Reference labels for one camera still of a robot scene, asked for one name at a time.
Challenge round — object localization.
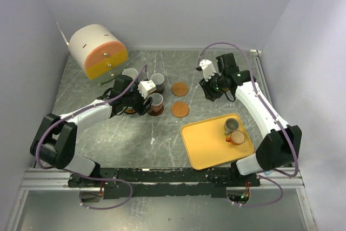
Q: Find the grey yellow-handled cup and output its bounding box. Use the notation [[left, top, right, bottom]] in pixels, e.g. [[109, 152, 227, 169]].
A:
[[224, 118, 239, 135]]

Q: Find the tan wooden coaster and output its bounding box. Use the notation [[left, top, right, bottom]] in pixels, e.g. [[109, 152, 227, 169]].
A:
[[171, 82, 189, 97]]

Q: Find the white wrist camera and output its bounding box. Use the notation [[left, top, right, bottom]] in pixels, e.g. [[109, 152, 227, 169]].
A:
[[196, 59, 216, 82], [138, 80, 156, 99]]

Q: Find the white grey-handled cup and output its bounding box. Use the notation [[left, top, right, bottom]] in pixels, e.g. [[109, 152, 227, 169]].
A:
[[150, 73, 165, 94]]

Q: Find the yellow black-rimmed coaster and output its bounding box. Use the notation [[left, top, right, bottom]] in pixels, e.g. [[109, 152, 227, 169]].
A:
[[124, 107, 136, 114]]

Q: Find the white cylindrical drawer cabinet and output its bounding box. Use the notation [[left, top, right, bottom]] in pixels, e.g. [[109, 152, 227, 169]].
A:
[[69, 24, 128, 85]]

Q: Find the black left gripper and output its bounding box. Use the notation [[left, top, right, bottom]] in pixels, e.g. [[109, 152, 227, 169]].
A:
[[122, 82, 154, 116]]

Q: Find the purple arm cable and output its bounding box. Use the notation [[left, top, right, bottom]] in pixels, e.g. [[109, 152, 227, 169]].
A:
[[35, 64, 148, 210], [198, 42, 300, 207]]

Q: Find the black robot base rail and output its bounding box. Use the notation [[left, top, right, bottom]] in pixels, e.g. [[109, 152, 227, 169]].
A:
[[68, 167, 260, 199]]

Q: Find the large white blue-handled mug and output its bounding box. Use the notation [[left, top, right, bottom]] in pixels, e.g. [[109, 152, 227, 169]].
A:
[[121, 68, 139, 79]]

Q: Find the dark walnut wooden coaster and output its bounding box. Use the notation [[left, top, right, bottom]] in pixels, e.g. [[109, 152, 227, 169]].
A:
[[148, 106, 164, 116]]

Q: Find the yellow plastic tray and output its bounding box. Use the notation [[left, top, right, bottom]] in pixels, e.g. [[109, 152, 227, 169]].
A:
[[181, 114, 255, 170]]

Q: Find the aluminium frame rail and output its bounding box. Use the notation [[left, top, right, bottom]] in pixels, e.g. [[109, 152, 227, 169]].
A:
[[20, 168, 305, 190]]

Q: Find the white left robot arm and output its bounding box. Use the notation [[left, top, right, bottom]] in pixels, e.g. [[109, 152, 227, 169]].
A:
[[30, 75, 156, 187]]

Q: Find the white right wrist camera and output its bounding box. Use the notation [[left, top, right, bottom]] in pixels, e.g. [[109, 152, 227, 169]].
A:
[[196, 59, 216, 82]]

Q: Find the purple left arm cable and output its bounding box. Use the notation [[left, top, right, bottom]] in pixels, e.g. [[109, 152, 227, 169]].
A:
[[35, 64, 148, 210]]

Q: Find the white pink cup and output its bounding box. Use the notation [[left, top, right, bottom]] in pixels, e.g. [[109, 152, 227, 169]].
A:
[[150, 93, 163, 113]]

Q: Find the orange copper cup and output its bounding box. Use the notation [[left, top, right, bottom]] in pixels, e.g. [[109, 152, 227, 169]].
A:
[[225, 131, 245, 146]]

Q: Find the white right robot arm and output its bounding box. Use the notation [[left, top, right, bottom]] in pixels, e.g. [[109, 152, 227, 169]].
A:
[[196, 53, 302, 187]]

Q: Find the light orange wooden coaster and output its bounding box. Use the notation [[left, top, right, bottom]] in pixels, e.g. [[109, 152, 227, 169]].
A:
[[171, 102, 189, 118]]

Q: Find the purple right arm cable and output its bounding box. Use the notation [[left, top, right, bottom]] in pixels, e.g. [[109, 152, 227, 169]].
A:
[[198, 42, 300, 207]]

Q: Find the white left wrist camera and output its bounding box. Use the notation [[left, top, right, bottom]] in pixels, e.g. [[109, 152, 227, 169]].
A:
[[138, 80, 156, 99]]

